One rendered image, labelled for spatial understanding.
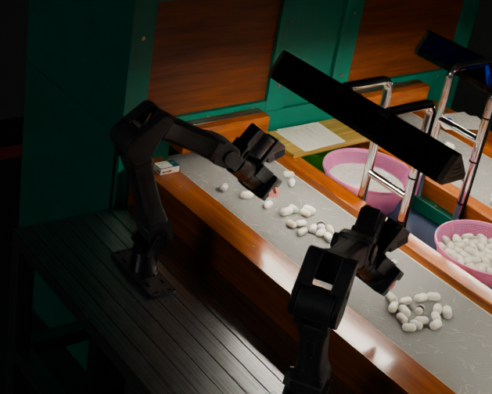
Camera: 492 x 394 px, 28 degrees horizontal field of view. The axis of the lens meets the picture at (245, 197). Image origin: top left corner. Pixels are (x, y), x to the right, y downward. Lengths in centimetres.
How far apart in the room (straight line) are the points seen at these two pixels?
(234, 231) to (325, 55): 78
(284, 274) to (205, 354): 28
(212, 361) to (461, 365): 54
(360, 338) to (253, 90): 96
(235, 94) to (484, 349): 103
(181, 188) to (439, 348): 80
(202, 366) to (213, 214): 49
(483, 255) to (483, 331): 35
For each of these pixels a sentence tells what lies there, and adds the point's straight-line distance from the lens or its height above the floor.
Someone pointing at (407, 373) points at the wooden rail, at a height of 76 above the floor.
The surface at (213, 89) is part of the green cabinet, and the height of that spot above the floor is 93.
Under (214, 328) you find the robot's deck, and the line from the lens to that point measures 223.
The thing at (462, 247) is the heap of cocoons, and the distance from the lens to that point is 263.
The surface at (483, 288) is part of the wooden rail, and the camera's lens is 243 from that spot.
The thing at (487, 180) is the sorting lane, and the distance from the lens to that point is 301.
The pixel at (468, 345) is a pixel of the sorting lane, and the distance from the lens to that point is 226.
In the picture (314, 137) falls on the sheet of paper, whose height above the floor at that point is 78.
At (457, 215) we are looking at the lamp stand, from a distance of 278.
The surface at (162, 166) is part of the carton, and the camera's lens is 261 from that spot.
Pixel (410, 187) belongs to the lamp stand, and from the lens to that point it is 254.
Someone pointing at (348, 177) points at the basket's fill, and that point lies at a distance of 283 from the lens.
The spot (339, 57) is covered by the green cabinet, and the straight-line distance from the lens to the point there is 300.
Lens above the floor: 201
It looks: 29 degrees down
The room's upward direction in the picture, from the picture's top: 10 degrees clockwise
